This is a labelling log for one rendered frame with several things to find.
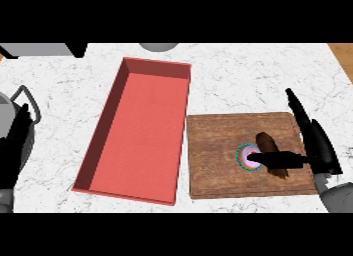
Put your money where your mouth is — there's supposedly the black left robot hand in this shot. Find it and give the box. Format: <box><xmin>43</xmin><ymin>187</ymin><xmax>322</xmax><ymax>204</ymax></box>
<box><xmin>0</xmin><ymin>103</ymin><xmax>37</xmax><ymax>196</ymax></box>

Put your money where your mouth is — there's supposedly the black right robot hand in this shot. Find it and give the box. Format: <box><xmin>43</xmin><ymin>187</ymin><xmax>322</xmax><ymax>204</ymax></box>
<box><xmin>245</xmin><ymin>87</ymin><xmax>344</xmax><ymax>176</ymax></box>

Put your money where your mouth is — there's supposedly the brown cupcake with pink frosting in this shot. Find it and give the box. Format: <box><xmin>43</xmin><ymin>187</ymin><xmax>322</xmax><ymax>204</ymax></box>
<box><xmin>233</xmin><ymin>131</ymin><xmax>292</xmax><ymax>181</ymax></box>

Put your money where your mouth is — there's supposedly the brown wooden cutting board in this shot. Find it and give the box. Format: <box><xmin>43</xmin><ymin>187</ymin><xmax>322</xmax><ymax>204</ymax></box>
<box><xmin>184</xmin><ymin>111</ymin><xmax>319</xmax><ymax>200</ymax></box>

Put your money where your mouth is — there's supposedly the red cardboard box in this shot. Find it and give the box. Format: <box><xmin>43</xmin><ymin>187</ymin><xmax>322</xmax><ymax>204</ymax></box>
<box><xmin>71</xmin><ymin>56</ymin><xmax>193</xmax><ymax>207</ymax></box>

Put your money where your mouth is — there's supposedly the grey and black appliance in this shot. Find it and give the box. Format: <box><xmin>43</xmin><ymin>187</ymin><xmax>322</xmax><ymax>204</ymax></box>
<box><xmin>0</xmin><ymin>42</ymin><xmax>90</xmax><ymax>60</ymax></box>

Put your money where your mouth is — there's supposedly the grey round object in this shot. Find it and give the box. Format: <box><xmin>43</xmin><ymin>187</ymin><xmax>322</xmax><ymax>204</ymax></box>
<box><xmin>137</xmin><ymin>42</ymin><xmax>180</xmax><ymax>53</ymax></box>

